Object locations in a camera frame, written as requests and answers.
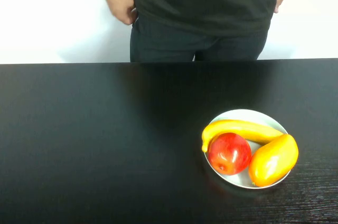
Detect person's right hand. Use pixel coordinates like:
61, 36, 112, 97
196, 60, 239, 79
105, 0, 138, 26

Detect yellow banana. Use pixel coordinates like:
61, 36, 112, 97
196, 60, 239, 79
201, 119, 285, 153

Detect dark trousers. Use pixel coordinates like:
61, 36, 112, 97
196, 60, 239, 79
129, 14, 269, 63

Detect white round plate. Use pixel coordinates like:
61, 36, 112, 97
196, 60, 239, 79
203, 109, 291, 190

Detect orange yellow mango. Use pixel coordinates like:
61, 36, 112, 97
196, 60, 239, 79
248, 134, 299, 188

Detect red apple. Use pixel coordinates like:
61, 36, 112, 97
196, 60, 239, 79
208, 132, 252, 176

